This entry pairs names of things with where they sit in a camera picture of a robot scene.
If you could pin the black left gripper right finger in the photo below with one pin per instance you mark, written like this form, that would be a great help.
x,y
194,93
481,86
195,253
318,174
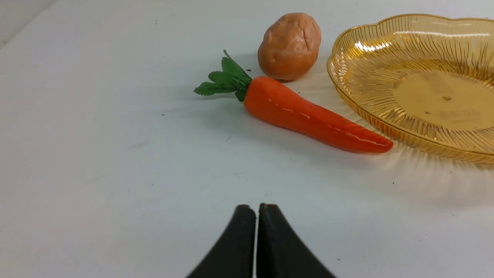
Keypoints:
x,y
280,252

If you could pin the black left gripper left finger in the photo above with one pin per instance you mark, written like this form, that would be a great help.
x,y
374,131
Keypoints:
x,y
232,256

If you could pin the amber ribbed plastic plate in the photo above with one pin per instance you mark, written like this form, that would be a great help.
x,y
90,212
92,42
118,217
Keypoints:
x,y
423,80

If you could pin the brown potato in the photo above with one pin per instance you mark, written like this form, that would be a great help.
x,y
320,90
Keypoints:
x,y
290,47

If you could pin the orange carrot with green leaves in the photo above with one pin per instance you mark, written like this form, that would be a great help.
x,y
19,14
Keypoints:
x,y
274,103

